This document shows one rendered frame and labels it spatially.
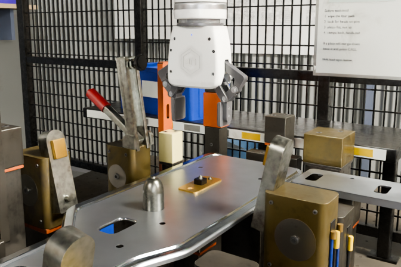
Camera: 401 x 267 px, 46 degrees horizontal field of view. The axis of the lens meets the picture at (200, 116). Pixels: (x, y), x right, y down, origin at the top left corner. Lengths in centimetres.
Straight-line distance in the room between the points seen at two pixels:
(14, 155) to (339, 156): 58
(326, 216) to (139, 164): 38
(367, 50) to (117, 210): 76
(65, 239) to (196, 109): 86
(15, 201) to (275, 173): 40
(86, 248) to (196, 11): 44
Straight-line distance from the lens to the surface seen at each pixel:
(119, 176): 90
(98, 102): 93
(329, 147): 95
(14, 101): 441
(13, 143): 76
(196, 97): 122
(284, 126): 102
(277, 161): 65
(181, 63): 77
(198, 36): 75
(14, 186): 78
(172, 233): 64
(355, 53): 124
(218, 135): 112
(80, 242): 41
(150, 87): 132
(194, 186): 81
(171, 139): 92
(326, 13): 126
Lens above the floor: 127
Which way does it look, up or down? 11 degrees down
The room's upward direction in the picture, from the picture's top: straight up
